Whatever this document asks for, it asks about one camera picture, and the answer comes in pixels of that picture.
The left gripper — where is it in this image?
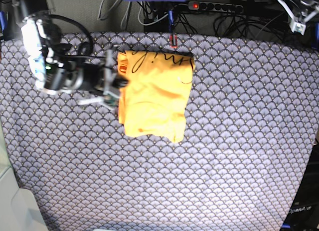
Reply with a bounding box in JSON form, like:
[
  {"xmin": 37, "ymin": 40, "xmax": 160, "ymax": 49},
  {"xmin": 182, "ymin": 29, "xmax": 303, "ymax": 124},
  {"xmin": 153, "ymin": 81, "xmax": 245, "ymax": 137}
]
[{"xmin": 277, "ymin": 0, "xmax": 319, "ymax": 35}]

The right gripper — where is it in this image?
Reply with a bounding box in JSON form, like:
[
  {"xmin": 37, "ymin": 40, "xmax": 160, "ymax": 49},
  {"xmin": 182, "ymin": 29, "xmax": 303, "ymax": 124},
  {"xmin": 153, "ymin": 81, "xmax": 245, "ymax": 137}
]
[{"xmin": 77, "ymin": 45, "xmax": 129, "ymax": 111}]

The yellow T-shirt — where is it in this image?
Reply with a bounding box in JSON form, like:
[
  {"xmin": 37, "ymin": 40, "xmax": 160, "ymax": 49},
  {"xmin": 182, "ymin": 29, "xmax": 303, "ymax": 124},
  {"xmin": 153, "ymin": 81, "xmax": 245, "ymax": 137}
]
[{"xmin": 117, "ymin": 50, "xmax": 195, "ymax": 143}]

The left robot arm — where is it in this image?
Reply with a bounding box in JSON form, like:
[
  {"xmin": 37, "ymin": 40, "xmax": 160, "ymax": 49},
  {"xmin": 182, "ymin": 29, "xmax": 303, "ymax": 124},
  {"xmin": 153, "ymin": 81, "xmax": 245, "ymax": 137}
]
[{"xmin": 276, "ymin": 0, "xmax": 319, "ymax": 35}]

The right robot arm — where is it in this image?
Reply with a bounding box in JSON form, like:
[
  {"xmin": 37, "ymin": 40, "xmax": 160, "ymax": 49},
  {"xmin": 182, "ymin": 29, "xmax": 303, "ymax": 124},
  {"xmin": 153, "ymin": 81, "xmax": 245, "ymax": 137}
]
[{"xmin": 11, "ymin": 0, "xmax": 128, "ymax": 110}]

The red black clip marker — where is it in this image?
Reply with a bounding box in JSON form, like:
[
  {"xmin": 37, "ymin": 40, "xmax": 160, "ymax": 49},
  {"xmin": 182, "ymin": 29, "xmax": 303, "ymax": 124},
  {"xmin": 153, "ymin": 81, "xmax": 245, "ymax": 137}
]
[{"xmin": 169, "ymin": 34, "xmax": 178, "ymax": 48}]

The blue patterned table cloth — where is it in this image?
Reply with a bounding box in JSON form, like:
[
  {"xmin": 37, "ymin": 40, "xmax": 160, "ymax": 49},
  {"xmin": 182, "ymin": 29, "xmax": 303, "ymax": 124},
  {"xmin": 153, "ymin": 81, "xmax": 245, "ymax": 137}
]
[{"xmin": 0, "ymin": 32, "xmax": 319, "ymax": 231}]

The black power strip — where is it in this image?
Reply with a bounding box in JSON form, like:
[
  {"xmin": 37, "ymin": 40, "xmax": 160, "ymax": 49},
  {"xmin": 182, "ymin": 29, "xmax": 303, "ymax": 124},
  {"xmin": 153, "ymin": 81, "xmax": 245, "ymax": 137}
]
[{"xmin": 187, "ymin": 1, "xmax": 244, "ymax": 13}]

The white plastic bin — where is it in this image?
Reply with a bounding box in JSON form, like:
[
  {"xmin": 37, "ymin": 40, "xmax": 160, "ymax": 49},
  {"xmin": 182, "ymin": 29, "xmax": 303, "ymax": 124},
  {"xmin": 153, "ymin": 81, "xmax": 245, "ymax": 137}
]
[{"xmin": 0, "ymin": 131, "xmax": 49, "ymax": 231}]

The black OpenArm box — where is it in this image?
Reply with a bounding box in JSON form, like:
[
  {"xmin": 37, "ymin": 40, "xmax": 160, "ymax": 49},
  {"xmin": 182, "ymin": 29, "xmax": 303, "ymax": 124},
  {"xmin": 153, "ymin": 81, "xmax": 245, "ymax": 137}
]
[{"xmin": 280, "ymin": 144, "xmax": 319, "ymax": 231}]

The white cable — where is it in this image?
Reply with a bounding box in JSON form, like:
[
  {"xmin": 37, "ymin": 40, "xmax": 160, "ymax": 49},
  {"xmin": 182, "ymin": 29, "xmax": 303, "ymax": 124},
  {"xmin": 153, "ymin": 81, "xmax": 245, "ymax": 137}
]
[{"xmin": 138, "ymin": 1, "xmax": 170, "ymax": 26}]

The blue cable plug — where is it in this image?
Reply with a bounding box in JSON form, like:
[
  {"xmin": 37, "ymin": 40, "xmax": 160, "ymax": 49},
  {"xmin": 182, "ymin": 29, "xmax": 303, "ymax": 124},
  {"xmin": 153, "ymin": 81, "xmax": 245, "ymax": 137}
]
[{"xmin": 168, "ymin": 10, "xmax": 174, "ymax": 27}]

